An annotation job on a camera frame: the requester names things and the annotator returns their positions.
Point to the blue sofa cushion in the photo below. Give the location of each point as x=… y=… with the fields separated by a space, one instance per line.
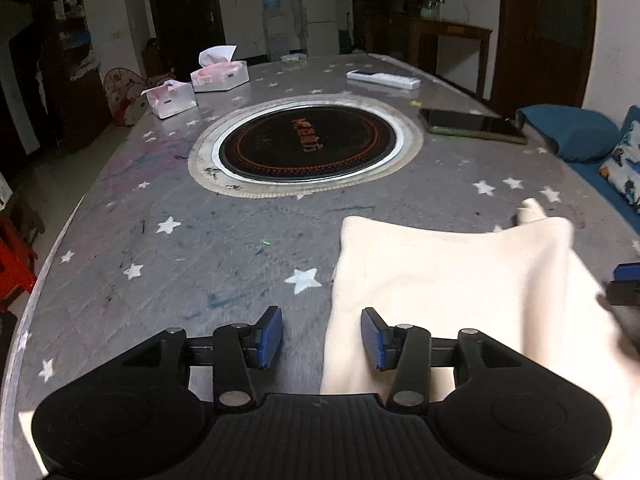
x=577 y=135

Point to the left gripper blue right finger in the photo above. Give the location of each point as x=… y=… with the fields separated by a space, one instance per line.
x=404 y=350

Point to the cream garment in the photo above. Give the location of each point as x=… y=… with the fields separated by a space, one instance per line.
x=525 y=286

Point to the round black induction cooktop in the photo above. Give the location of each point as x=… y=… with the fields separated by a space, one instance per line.
x=303 y=145

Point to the white tissue box with tissue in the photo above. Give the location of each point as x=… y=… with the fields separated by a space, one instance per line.
x=218 y=70

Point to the black smartphone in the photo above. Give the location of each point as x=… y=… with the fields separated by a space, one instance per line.
x=472 y=126

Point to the water dispenser with blue bottle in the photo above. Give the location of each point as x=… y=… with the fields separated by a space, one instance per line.
x=275 y=33

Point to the red plastic stool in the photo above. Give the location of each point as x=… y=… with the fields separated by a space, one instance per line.
x=17 y=261

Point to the grey star pattern tablecloth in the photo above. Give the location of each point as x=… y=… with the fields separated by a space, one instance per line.
x=149 y=248

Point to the white refrigerator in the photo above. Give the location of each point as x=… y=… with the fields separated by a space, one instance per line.
x=317 y=27

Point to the dark wooden side table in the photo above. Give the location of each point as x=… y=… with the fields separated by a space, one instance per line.
x=439 y=28

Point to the white remote control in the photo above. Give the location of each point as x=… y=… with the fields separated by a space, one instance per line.
x=385 y=80

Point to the small green dish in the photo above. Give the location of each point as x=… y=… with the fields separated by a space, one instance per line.
x=293 y=58

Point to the small white pink tissue box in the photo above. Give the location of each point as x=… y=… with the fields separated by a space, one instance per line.
x=170 y=98

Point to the polka dot kids sofa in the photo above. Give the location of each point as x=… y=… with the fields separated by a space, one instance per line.
x=123 y=89

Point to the butterfly print pillow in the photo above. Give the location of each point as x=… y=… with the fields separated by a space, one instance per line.
x=622 y=168

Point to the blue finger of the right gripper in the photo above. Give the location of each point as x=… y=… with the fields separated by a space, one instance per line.
x=627 y=272

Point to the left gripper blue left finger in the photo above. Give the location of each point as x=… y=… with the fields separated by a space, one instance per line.
x=239 y=348

